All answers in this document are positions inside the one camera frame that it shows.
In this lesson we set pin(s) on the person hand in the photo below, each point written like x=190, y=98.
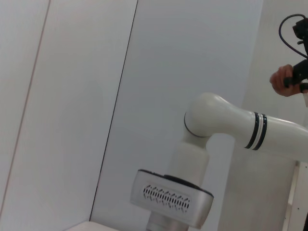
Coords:
x=279, y=80

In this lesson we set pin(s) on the white and silver right arm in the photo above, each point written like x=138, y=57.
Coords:
x=216, y=113

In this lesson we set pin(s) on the black teleoperation device block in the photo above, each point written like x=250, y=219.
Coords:
x=302, y=29

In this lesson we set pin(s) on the white cabinet frame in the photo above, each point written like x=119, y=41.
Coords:
x=300, y=204

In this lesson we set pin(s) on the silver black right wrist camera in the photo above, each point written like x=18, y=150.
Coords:
x=168, y=192

